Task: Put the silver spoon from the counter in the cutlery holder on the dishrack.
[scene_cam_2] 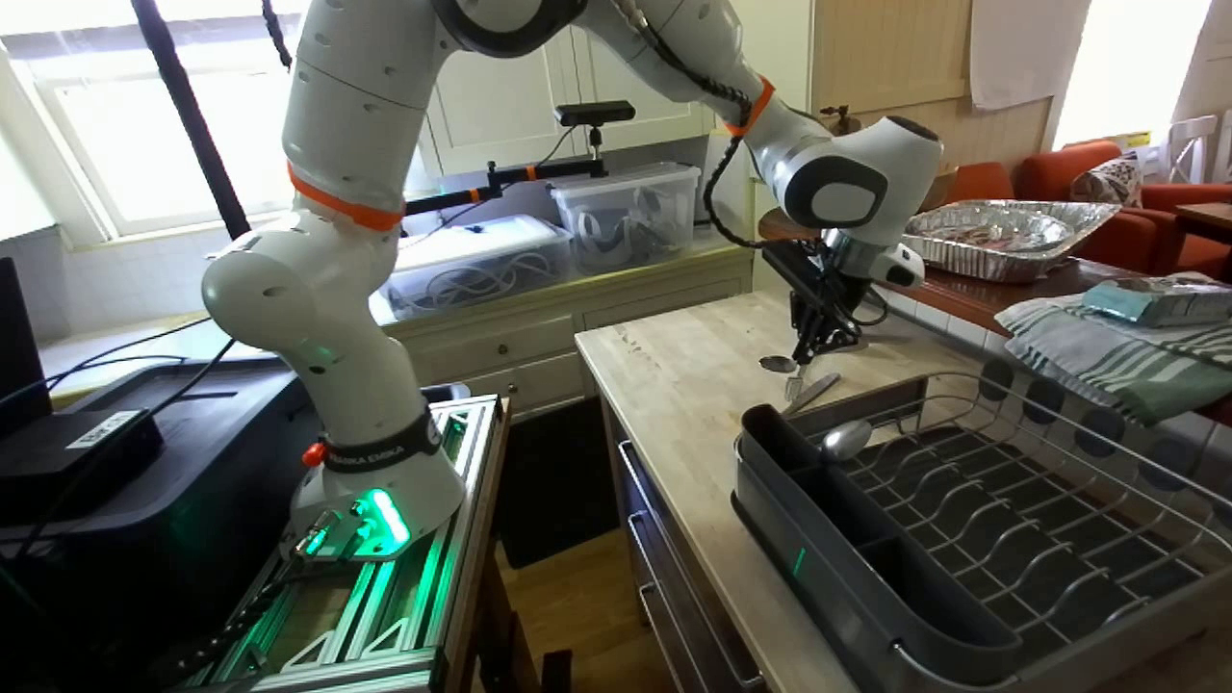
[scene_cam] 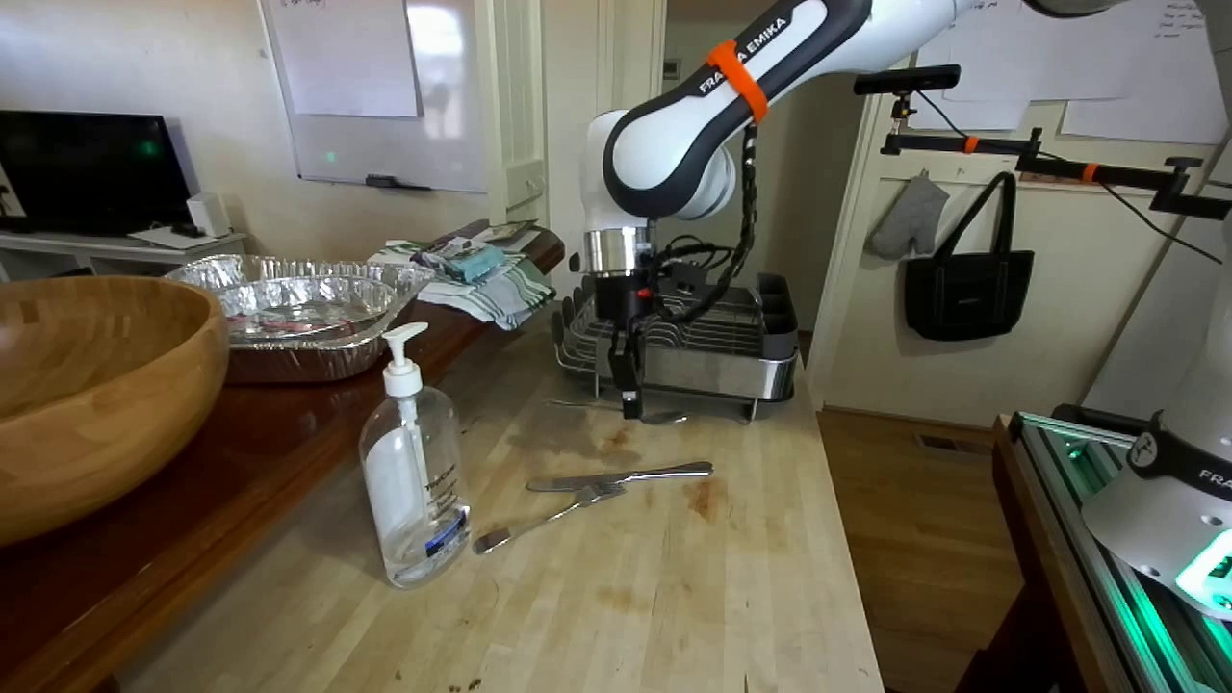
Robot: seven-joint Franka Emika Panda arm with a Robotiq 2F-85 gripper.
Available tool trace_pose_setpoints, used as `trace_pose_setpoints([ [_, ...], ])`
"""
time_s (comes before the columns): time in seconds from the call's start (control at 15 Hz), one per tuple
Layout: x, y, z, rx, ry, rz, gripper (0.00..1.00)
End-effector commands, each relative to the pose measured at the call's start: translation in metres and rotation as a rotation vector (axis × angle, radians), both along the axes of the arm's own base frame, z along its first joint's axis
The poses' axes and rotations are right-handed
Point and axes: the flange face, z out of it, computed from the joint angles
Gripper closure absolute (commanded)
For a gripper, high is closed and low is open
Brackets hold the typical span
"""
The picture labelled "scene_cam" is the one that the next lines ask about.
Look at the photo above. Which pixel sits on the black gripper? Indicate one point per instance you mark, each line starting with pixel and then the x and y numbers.
pixel 616 309

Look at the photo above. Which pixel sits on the silver spoon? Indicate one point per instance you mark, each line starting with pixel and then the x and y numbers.
pixel 660 415

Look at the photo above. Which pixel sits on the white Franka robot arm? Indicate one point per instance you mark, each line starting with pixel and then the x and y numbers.
pixel 668 156

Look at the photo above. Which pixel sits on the black cutlery holder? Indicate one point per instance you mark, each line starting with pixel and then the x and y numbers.
pixel 775 309

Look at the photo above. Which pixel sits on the silver table knife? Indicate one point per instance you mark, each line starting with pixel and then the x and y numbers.
pixel 668 474

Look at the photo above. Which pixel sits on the grey metal dish rack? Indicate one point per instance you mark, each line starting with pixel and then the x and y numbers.
pixel 719 373

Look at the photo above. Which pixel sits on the striped folded kitchen towels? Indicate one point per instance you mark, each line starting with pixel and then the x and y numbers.
pixel 493 300

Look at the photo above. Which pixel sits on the silver fork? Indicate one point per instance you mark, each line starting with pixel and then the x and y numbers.
pixel 524 527

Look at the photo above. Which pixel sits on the teal folded cloth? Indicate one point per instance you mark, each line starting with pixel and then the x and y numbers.
pixel 471 268

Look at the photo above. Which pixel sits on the clear hand sanitizer pump bottle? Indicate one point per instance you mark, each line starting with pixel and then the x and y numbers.
pixel 408 486

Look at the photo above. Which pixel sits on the black whiteboard marker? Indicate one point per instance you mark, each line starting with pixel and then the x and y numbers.
pixel 398 184

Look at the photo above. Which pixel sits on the grey oven mitt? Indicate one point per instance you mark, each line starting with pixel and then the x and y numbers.
pixel 909 216

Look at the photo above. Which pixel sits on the aluminium foil tray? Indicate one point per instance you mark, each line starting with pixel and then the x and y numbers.
pixel 301 309

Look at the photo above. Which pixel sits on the white whiteboard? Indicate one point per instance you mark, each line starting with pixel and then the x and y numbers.
pixel 387 142

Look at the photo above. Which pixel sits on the black tote bag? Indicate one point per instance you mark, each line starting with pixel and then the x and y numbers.
pixel 967 291

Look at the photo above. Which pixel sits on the white paper on whiteboard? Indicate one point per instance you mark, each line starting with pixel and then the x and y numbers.
pixel 340 58

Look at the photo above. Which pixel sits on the aluminium robot mounting stand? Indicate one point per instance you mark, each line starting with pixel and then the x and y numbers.
pixel 1063 541

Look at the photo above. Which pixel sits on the large wooden bowl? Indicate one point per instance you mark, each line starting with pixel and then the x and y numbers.
pixel 89 409

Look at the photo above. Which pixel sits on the white desk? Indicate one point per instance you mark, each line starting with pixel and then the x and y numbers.
pixel 77 248

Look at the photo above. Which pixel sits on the black monitor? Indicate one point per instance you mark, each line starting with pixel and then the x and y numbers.
pixel 89 174

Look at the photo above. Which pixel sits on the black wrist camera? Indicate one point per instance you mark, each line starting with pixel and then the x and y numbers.
pixel 656 300

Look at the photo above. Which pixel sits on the black stereo camera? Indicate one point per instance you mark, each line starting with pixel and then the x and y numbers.
pixel 908 80

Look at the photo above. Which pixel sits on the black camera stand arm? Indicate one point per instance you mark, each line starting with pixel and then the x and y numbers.
pixel 1024 156

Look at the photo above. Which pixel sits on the white wall paper sheet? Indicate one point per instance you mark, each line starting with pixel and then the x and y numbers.
pixel 1150 80
pixel 1008 71

